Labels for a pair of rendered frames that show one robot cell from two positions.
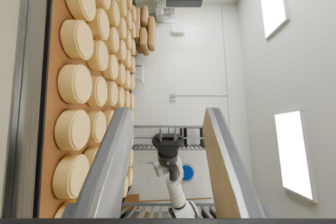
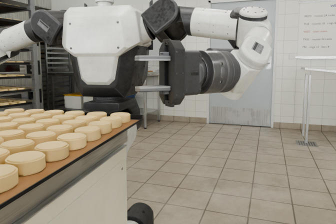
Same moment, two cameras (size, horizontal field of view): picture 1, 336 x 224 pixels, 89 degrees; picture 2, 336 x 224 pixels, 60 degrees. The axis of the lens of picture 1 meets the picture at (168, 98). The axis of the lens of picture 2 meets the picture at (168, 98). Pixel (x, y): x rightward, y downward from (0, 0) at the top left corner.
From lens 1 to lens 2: 0.49 m
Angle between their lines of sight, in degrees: 82
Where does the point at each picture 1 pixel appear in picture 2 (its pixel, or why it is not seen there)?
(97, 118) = (62, 128)
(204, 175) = not seen: outside the picture
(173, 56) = not seen: outside the picture
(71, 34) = (67, 148)
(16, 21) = (48, 206)
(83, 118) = (83, 130)
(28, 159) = (96, 155)
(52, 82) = (89, 147)
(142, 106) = not seen: outside the picture
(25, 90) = (74, 176)
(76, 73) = (79, 137)
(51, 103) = (95, 143)
